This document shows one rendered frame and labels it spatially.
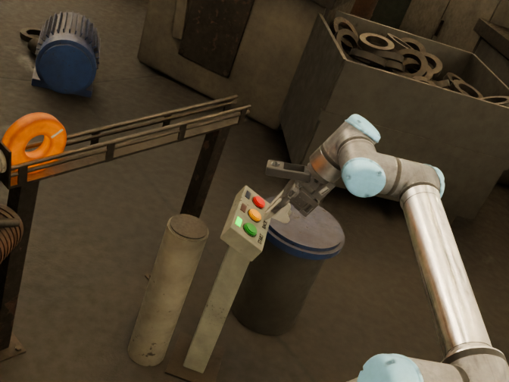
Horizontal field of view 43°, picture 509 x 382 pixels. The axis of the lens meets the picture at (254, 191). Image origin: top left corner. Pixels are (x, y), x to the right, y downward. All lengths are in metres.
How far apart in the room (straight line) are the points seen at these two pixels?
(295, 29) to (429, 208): 2.25
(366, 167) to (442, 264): 0.27
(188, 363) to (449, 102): 1.74
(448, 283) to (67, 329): 1.29
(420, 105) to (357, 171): 1.69
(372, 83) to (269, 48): 0.84
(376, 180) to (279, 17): 2.21
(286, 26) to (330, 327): 1.71
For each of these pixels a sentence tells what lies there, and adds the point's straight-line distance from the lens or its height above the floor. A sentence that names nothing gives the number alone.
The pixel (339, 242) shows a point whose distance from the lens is 2.18.
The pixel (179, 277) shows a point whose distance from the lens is 1.85.
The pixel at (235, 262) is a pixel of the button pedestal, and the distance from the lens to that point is 1.83.
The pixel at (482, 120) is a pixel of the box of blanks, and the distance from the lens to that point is 3.24.
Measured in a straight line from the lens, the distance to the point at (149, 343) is 2.04.
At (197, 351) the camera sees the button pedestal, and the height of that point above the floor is 0.09.
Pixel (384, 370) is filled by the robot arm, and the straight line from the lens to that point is 1.07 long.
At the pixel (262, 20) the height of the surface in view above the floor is 0.58.
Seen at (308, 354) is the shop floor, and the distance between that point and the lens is 2.38.
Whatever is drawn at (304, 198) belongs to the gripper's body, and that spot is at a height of 0.77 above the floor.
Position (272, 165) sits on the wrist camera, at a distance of 1.61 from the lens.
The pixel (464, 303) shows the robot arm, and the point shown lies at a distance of 1.26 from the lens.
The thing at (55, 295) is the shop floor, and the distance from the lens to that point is 2.26.
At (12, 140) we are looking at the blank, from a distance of 1.58.
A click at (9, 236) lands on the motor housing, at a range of 1.67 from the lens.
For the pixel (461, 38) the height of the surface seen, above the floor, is 0.65.
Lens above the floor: 1.55
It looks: 30 degrees down
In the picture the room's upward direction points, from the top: 21 degrees clockwise
